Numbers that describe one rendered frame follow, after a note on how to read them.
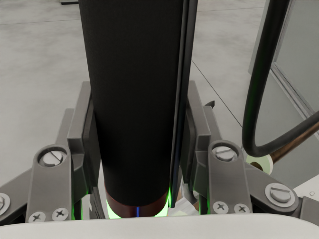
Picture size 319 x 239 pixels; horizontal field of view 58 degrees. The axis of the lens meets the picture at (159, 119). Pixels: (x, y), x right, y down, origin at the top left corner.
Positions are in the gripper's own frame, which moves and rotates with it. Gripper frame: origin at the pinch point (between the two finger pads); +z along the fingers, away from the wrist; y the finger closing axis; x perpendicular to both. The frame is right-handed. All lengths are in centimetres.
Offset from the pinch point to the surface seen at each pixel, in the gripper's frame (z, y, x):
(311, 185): 25, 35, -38
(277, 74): 113, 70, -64
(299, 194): 25, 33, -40
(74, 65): 306, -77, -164
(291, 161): 78, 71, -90
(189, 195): 33, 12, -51
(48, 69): 298, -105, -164
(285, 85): 103, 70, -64
